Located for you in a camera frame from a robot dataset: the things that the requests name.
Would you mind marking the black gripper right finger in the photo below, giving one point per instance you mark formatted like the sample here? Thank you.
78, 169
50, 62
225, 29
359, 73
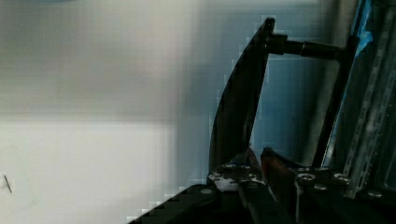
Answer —
286, 180

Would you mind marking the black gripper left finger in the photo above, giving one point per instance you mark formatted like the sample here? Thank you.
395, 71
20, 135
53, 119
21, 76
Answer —
243, 175

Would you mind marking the black toaster oven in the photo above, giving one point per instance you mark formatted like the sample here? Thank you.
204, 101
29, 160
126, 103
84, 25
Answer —
362, 93

